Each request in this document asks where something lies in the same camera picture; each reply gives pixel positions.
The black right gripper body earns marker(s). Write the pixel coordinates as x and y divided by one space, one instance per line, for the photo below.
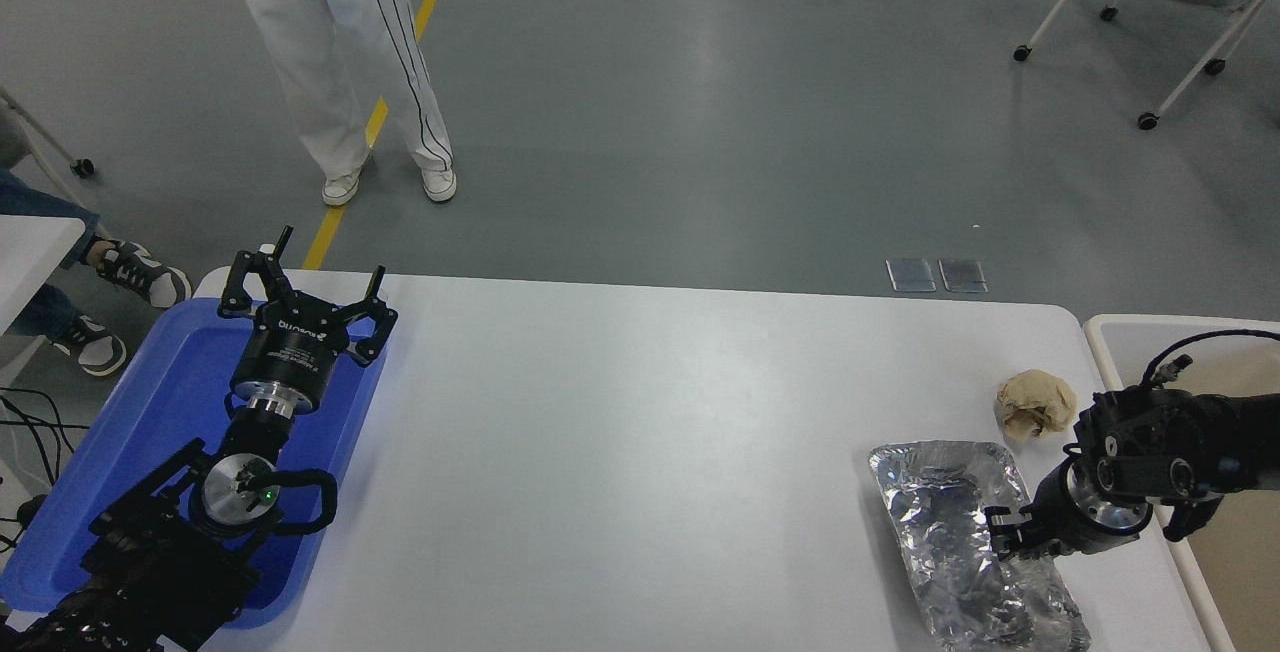
1050 517

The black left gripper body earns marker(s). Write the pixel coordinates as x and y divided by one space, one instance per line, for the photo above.
285 352

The silver foil tray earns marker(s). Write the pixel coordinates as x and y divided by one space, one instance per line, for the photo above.
930 492

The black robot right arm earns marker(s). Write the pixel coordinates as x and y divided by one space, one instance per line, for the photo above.
1160 442

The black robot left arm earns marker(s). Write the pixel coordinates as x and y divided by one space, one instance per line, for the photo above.
150 572

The metal floor plate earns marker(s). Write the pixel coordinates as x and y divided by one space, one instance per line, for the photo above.
911 275
963 275

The seated person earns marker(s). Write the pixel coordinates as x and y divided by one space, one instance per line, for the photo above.
140 274

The crumpled tan paper ball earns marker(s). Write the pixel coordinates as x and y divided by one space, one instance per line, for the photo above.
1038 404

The blue plastic tray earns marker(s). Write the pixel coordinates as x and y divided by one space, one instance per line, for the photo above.
170 402

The small white side table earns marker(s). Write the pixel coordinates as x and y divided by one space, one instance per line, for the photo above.
30 252

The large pale bin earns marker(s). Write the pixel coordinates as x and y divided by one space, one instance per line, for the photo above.
1250 592

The standing person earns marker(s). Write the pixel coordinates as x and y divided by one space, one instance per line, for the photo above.
330 32

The grey wheeled frame leg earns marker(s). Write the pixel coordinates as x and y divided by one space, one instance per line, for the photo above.
82 167

